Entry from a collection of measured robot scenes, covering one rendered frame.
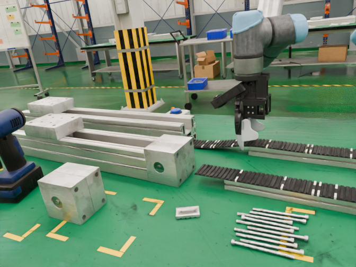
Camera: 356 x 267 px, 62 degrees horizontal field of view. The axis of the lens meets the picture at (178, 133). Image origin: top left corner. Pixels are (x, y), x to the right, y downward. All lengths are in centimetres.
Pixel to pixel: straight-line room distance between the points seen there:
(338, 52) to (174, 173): 501
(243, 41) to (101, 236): 55
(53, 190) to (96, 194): 9
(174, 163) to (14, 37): 578
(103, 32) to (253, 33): 985
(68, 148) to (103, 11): 959
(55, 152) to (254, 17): 71
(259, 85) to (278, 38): 12
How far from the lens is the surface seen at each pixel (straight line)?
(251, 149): 86
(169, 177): 74
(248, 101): 80
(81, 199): 67
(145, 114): 105
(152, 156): 74
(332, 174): 80
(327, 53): 560
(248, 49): 77
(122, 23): 424
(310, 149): 84
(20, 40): 628
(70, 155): 98
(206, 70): 586
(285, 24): 82
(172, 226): 62
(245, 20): 76
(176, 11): 915
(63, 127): 97
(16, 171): 87
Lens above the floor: 117
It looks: 21 degrees down
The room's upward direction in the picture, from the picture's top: 7 degrees counter-clockwise
